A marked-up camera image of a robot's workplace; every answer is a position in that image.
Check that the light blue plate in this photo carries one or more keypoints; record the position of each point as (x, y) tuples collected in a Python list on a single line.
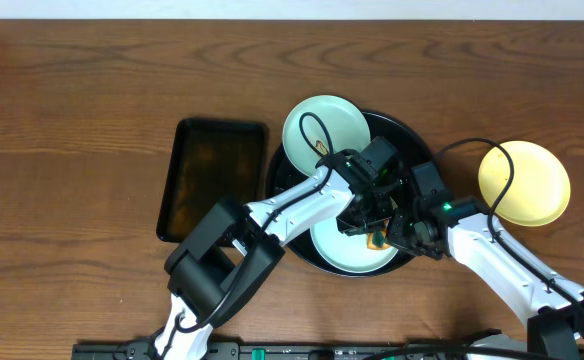
[(302, 136), (350, 254)]

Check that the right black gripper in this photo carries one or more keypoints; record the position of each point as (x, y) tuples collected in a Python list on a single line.
[(402, 232)]

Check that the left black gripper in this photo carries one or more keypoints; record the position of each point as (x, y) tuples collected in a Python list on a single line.
[(364, 220)]

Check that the black round tray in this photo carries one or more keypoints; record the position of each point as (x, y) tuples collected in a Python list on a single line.
[(282, 175)]

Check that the yellow plate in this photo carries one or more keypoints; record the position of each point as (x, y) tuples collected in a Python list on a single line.
[(540, 187)]

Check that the black rectangular tray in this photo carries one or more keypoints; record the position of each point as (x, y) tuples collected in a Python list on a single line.
[(210, 159)]

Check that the green and yellow sponge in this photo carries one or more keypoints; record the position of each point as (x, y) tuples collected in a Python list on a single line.
[(376, 240)]

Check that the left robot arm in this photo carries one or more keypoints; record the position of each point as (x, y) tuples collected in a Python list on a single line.
[(223, 262)]

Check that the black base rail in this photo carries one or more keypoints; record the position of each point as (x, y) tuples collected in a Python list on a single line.
[(143, 350)]

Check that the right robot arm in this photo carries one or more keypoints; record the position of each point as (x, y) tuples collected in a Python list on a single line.
[(549, 305)]

